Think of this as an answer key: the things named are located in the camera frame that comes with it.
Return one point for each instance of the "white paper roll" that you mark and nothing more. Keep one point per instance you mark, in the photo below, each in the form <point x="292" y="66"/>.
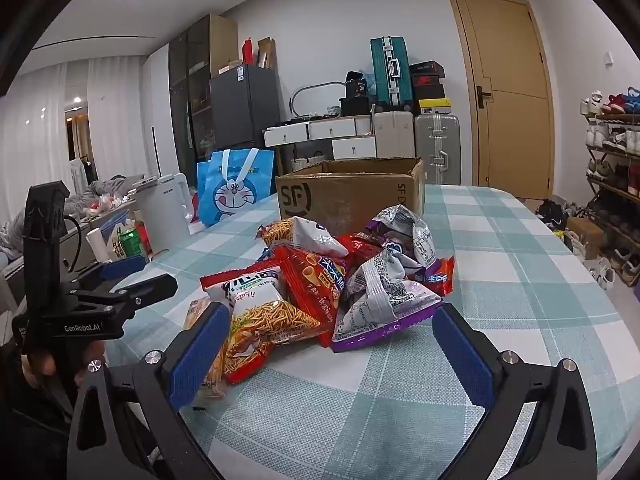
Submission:
<point x="97" y="245"/>

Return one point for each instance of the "silver suitcase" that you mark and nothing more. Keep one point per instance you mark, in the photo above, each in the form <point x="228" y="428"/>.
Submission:
<point x="437" y="140"/>

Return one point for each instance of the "tan wooden door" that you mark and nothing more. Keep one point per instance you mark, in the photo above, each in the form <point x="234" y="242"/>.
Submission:
<point x="510" y="135"/>

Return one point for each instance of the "red carton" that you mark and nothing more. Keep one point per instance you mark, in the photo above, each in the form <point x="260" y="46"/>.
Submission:
<point x="248" y="51"/>

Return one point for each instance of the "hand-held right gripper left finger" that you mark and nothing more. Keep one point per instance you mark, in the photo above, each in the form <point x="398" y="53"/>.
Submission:
<point x="200" y="355"/>

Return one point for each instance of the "person's left hand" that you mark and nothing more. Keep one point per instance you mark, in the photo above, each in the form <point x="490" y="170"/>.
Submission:
<point x="42" y="362"/>

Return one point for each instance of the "person's left forearm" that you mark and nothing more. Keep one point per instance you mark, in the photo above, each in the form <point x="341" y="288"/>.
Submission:
<point x="30" y="435"/>

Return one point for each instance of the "red cone snack packet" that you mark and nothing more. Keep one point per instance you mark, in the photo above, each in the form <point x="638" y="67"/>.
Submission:
<point x="305" y="280"/>

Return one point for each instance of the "small brown cardboard box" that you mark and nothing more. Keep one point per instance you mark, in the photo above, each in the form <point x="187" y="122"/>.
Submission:
<point x="585" y="237"/>

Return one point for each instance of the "beige cake packet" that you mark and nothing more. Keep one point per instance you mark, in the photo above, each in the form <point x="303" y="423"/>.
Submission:
<point x="197" y="310"/>

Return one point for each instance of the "red black shoe box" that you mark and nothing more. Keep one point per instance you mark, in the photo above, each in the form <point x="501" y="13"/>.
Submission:
<point x="426" y="81"/>

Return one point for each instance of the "black product box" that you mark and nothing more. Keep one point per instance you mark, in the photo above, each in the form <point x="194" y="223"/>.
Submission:
<point x="356" y="85"/>

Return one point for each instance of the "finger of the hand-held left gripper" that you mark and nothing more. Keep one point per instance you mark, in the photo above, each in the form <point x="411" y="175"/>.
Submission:
<point x="150" y="287"/>
<point x="125" y="266"/>

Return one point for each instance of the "hanging dark clothes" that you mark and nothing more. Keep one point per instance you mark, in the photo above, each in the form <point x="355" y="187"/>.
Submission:
<point x="80" y="177"/>

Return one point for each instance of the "beige suitcase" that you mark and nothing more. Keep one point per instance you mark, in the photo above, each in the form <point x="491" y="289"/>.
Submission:
<point x="395" y="135"/>

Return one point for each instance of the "blue cartoon tote bag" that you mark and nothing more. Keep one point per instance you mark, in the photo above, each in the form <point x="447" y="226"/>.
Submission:
<point x="235" y="195"/>

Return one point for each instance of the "white electric kettle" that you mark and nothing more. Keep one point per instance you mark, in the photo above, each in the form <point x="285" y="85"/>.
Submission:
<point x="162" y="215"/>

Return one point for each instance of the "blue plastic bag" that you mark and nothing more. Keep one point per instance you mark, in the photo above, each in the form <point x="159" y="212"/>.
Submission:
<point x="370" y="80"/>

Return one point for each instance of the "wooden shoe rack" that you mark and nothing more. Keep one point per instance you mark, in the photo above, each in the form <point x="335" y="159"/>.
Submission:
<point x="620" y="190"/>

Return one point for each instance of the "green bottle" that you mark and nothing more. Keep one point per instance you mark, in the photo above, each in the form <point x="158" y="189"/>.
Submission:
<point x="131" y="245"/>

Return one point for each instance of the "dark glass cabinet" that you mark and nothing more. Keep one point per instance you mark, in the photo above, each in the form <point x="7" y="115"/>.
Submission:
<point x="192" y="85"/>

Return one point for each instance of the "white orange noodle snack packet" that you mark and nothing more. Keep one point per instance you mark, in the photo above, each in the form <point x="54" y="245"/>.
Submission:
<point x="300" y="235"/>
<point x="265" y="325"/>

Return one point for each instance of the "dark grey fridge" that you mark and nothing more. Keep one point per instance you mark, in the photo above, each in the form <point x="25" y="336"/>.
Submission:
<point x="245" y="110"/>

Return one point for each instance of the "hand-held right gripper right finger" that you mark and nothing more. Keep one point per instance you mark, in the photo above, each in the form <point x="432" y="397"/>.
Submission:
<point x="465" y="365"/>

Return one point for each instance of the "white drawer dresser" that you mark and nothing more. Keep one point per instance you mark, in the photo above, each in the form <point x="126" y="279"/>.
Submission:
<point x="330" y="130"/>

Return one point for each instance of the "small flat cardboard box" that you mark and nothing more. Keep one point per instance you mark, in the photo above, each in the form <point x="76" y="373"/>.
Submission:
<point x="232" y="67"/>

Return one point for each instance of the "folded brown cardboard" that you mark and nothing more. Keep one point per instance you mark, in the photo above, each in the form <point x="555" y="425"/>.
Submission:
<point x="267" y="52"/>

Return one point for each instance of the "black storage bin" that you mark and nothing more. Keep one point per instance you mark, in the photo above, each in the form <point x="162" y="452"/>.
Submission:
<point x="356" y="106"/>

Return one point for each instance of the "white sheer curtains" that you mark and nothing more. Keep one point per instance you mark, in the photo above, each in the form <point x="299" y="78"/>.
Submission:
<point x="115" y="120"/>

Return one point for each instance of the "grey clothes pile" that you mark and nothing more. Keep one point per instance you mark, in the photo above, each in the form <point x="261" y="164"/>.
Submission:
<point x="100" y="190"/>

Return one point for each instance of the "oval metal mirror frame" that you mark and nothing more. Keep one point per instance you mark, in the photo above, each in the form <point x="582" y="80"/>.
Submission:
<point x="295" y="97"/>

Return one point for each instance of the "teal suitcase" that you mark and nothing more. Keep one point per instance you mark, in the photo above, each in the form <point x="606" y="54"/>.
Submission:
<point x="390" y="70"/>

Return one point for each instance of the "group of assorted shoes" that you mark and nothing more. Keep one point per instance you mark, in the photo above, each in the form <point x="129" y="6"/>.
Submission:
<point x="615" y="135"/>

